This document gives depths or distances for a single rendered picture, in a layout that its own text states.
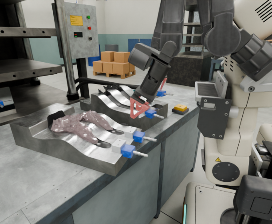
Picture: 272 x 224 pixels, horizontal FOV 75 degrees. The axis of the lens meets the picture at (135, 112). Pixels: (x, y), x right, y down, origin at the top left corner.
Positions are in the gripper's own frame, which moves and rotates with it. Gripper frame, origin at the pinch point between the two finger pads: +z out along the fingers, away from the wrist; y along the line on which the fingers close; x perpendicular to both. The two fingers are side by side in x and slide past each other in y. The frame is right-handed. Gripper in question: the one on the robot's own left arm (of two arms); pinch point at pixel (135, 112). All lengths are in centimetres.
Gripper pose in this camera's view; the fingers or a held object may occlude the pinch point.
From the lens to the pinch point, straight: 63.5
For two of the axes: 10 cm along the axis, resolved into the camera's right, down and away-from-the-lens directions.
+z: -4.3, 7.7, 4.7
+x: 8.6, 5.1, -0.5
